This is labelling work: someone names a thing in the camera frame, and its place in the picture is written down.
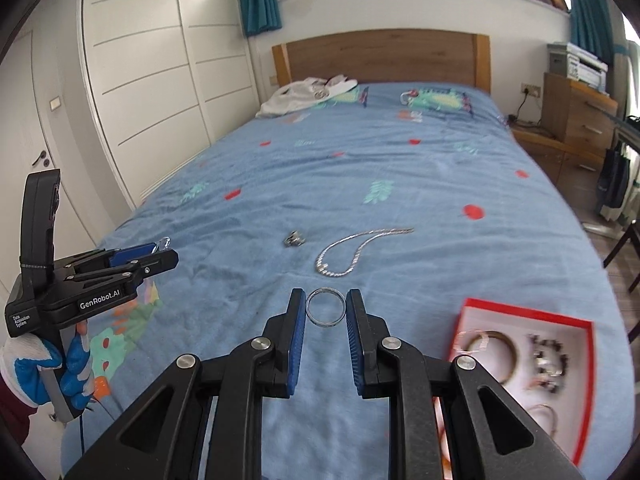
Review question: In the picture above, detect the grey chair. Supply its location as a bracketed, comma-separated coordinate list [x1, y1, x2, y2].
[602, 220, 640, 296]

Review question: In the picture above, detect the black power cable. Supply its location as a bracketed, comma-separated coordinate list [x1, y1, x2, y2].
[507, 94, 551, 133]

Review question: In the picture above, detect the beaded charm bracelet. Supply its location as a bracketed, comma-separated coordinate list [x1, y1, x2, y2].
[527, 332, 571, 393]

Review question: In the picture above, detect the white clothing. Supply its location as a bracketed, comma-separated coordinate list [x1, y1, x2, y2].
[256, 75, 358, 120]

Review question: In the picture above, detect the wooden headboard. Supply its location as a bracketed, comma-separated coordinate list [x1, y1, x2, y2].
[271, 29, 492, 95]

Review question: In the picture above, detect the white wardrobe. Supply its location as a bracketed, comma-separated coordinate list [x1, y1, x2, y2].
[77, 0, 261, 211]

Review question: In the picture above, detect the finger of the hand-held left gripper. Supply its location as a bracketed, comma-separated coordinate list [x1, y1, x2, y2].
[65, 251, 180, 288]
[54, 242, 158, 273]

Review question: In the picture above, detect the dark blue bag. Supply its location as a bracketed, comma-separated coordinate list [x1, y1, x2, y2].
[597, 145, 636, 221]

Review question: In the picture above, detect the person's left forearm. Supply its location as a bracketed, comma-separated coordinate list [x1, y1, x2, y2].
[0, 375, 36, 448]

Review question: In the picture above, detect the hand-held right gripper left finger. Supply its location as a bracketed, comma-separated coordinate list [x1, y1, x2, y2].
[62, 287, 307, 480]

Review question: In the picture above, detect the wooden dresser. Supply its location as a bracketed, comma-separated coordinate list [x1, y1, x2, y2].
[542, 72, 619, 146]

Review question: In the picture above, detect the person's left hand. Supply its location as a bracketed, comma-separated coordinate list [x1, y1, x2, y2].
[0, 320, 103, 411]

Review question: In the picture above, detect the blue printed blanket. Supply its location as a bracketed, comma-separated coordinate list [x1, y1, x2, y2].
[60, 82, 633, 480]

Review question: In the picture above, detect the blue cable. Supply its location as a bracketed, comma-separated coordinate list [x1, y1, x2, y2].
[77, 407, 89, 480]

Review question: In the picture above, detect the red cardboard box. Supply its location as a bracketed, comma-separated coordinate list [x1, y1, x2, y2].
[445, 297, 596, 466]

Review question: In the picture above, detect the white printer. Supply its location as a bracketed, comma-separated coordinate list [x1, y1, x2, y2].
[546, 42, 609, 97]

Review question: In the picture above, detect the thin silver bangle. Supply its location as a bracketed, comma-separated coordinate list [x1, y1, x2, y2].
[525, 402, 559, 441]

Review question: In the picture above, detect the low wooden cabinet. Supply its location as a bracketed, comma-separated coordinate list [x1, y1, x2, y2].
[510, 127, 608, 211]

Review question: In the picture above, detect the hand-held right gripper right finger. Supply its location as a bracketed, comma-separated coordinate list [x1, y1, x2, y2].
[345, 288, 586, 480]

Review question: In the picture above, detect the white door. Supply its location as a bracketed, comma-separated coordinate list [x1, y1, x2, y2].
[0, 25, 101, 281]

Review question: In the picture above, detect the amber orange bangle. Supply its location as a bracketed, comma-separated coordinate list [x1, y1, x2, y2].
[457, 329, 521, 386]

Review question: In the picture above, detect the silver chain necklace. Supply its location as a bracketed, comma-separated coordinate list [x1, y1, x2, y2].
[315, 227, 416, 277]

